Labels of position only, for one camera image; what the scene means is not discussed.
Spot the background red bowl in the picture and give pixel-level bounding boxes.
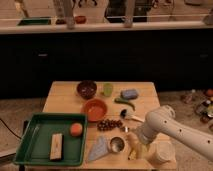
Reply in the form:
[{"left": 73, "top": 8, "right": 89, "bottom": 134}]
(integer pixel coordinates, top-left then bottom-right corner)
[{"left": 74, "top": 16, "right": 87, "bottom": 24}]

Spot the orange fruit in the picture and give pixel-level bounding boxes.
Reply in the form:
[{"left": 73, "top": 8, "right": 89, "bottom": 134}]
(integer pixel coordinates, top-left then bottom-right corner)
[{"left": 70, "top": 123, "right": 83, "bottom": 137}]

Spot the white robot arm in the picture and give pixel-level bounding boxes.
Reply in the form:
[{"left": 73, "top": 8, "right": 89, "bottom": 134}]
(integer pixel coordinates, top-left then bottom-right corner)
[{"left": 126, "top": 105, "right": 213, "bottom": 162}]

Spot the bunch of dark grapes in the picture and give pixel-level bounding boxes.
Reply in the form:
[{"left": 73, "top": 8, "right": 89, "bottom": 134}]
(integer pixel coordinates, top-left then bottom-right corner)
[{"left": 97, "top": 119, "right": 123, "bottom": 131}]

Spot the blue sponge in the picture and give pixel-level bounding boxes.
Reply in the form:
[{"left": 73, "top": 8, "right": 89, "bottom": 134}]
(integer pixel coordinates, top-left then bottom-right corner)
[{"left": 121, "top": 89, "right": 139, "bottom": 100}]

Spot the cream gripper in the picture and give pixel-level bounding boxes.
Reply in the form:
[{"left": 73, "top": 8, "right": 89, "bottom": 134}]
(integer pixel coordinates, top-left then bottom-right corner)
[{"left": 127, "top": 133, "right": 147, "bottom": 157}]

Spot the dark purple bowl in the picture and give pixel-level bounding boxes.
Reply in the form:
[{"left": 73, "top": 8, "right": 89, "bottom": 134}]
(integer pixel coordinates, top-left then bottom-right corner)
[{"left": 77, "top": 80, "right": 97, "bottom": 99}]

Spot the small metal cup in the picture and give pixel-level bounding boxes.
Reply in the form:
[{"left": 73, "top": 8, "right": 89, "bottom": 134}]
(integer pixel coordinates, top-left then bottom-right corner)
[{"left": 110, "top": 137, "right": 125, "bottom": 153}]

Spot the white paper cup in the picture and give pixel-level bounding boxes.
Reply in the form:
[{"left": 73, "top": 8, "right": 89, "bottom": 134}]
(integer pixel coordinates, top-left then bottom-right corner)
[{"left": 149, "top": 142, "right": 175, "bottom": 164}]

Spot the green plastic tray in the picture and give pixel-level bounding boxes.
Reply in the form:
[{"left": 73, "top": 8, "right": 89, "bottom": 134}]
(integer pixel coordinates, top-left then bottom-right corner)
[{"left": 13, "top": 113, "right": 87, "bottom": 167}]

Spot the yellow banana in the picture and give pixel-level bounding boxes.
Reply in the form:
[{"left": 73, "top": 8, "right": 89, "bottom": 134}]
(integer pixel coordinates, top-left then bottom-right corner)
[{"left": 128, "top": 148, "right": 137, "bottom": 160}]

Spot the green cup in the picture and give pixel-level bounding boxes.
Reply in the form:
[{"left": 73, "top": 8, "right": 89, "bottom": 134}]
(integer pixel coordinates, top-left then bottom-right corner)
[{"left": 103, "top": 83, "right": 113, "bottom": 97}]

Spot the background green tray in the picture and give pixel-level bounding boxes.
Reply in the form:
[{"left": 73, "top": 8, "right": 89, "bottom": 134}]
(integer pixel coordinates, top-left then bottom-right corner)
[{"left": 17, "top": 17, "right": 51, "bottom": 26}]

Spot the grey blue cloth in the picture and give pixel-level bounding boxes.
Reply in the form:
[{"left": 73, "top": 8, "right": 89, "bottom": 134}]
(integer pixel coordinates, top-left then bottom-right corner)
[{"left": 86, "top": 136, "right": 109, "bottom": 162}]

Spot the orange bowl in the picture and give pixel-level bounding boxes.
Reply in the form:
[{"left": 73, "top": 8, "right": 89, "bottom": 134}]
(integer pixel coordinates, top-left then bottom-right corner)
[{"left": 81, "top": 98, "right": 107, "bottom": 122}]

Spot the wooden block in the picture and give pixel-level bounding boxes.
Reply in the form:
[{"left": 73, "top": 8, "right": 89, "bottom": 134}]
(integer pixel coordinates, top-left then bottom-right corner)
[{"left": 50, "top": 133, "right": 63, "bottom": 160}]

